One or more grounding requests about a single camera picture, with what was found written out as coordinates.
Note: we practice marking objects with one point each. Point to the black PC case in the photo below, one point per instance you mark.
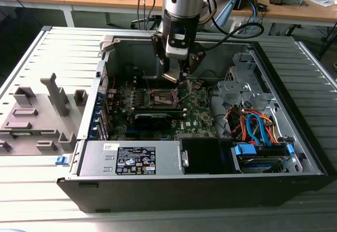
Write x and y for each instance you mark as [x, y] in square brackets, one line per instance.
[158, 192]

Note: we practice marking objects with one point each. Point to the hard disk in blue carrier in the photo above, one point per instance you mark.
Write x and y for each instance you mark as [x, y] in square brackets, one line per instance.
[243, 151]

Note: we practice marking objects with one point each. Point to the pale blue teach pendant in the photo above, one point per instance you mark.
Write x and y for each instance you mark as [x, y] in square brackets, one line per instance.
[227, 10]

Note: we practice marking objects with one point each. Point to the office chair base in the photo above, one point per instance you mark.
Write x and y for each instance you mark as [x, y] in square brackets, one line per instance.
[135, 24]

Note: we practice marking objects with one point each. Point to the green RAM stick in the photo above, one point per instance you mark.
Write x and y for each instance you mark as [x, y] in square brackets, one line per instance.
[23, 133]

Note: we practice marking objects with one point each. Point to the silver drive cage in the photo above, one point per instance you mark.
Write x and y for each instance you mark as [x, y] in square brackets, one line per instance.
[237, 87]

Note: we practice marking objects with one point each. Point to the black camera bracket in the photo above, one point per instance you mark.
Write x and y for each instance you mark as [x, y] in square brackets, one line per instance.
[172, 43]

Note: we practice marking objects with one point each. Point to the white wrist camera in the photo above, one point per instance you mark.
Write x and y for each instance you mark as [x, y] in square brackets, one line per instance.
[176, 52]

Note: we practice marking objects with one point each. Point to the black graphics card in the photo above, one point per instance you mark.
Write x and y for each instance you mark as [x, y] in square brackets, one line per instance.
[151, 122]

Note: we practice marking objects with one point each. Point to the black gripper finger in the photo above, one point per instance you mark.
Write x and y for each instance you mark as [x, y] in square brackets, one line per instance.
[196, 60]
[158, 44]

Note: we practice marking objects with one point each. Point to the CPU socket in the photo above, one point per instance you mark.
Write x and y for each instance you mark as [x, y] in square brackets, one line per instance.
[162, 98]

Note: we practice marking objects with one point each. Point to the grey parts rack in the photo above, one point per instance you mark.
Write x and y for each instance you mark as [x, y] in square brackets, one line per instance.
[52, 126]

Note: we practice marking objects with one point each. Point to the silver CPU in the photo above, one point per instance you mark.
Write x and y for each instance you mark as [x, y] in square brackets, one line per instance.
[171, 74]

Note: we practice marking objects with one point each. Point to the green motherboard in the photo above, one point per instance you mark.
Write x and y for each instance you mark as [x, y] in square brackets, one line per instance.
[194, 116]

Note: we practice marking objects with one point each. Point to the blue case latch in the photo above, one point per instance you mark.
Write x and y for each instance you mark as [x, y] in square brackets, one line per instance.
[61, 160]

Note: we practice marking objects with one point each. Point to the round coin battery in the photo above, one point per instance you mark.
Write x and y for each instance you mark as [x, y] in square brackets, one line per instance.
[198, 85]

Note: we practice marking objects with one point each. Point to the grey power supply unit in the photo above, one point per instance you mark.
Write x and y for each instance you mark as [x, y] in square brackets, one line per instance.
[97, 160]

